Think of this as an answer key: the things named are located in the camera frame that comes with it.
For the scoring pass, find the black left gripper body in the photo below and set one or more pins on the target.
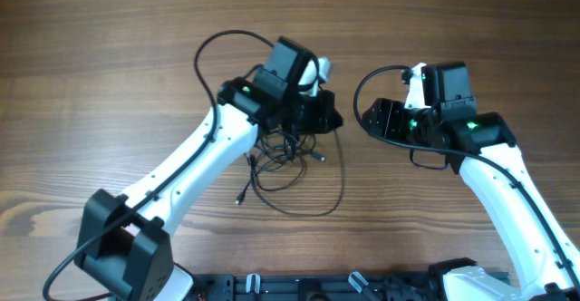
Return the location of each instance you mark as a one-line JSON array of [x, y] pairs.
[[302, 113]]

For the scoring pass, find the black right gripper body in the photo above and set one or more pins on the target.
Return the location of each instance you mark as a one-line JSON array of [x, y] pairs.
[[417, 125]]

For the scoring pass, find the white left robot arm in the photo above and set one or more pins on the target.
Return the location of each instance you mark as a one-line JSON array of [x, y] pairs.
[[124, 241]]

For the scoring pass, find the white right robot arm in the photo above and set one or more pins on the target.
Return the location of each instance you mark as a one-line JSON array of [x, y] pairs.
[[440, 115]]

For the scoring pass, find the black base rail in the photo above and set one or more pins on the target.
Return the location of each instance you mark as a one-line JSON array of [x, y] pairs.
[[391, 286]]

